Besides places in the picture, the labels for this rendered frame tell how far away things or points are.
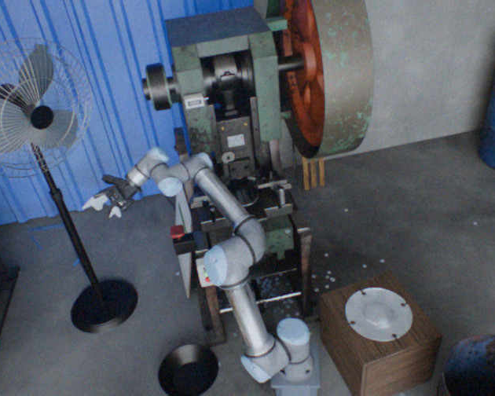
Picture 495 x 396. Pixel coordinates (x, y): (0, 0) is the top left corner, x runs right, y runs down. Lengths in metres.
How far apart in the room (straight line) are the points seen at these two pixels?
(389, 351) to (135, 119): 2.16
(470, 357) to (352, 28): 1.37
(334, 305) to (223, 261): 0.89
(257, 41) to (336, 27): 0.35
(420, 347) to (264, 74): 1.32
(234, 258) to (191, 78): 0.73
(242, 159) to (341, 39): 0.70
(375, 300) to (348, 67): 1.11
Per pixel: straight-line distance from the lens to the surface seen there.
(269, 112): 1.98
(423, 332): 2.24
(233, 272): 1.53
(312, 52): 2.01
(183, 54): 1.88
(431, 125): 4.09
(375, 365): 2.16
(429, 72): 3.84
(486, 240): 3.26
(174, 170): 1.73
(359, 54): 1.72
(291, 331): 1.78
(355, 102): 1.76
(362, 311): 2.26
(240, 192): 2.21
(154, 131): 3.35
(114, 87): 3.23
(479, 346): 2.18
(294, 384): 1.93
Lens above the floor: 2.12
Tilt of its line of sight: 38 degrees down
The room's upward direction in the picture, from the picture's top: 7 degrees counter-clockwise
